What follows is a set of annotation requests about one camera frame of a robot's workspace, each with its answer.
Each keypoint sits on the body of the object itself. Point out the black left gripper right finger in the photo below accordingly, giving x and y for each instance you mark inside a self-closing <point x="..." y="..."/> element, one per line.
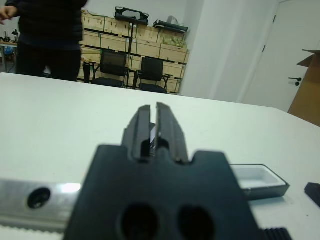
<point x="200" y="195"/>

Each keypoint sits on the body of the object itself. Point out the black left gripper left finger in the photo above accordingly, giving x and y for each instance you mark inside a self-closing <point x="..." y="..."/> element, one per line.
<point x="112" y="190"/>

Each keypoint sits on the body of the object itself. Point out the slim black camera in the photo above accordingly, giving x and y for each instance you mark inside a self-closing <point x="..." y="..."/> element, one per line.
<point x="313" y="195"/>

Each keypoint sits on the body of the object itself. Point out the black sleeved person forearm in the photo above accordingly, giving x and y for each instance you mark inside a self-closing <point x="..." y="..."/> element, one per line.
<point x="15" y="3"/>

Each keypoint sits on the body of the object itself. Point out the black box base white insert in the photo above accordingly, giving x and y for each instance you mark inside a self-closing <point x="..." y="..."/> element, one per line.
<point x="260" y="180"/>

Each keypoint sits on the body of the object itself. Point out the open brown cardboard box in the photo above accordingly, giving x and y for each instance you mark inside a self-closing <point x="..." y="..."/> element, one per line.
<point x="307" y="95"/>

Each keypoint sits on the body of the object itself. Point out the person's bare hand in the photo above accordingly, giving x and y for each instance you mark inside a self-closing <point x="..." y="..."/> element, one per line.
<point x="8" y="12"/>

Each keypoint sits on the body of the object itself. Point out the black upright panel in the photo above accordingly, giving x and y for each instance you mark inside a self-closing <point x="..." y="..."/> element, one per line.
<point x="86" y="72"/>

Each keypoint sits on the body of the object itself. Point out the black mesh office chair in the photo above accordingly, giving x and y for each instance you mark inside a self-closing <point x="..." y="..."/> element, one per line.
<point x="112" y="62"/>
<point x="151" y="70"/>

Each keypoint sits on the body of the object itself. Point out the wooden crate stack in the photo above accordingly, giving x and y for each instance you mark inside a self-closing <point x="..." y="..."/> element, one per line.
<point x="147" y="47"/>

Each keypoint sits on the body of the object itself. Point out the thin black stand pole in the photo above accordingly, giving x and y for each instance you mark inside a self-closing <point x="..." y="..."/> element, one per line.
<point x="131" y="37"/>

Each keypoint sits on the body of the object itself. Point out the white door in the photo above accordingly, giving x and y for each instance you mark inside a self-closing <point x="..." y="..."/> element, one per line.
<point x="280" y="62"/>

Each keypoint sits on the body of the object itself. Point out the black door hinge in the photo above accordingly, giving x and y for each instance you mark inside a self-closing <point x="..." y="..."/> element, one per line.
<point x="273" y="18"/>
<point x="264" y="48"/>

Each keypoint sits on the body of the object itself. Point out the person in black clothes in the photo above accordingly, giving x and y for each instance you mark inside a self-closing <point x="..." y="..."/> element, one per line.
<point x="50" y="37"/>

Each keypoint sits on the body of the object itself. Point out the black case with silver part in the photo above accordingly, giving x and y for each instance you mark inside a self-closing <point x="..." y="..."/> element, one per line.
<point x="172" y="26"/>

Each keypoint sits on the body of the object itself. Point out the black framed case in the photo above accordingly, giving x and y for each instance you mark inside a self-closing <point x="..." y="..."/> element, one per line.
<point x="131" y="17"/>

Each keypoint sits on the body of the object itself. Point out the cluttered background desk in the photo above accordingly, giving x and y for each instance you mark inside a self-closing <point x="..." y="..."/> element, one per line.
<point x="7" y="42"/>

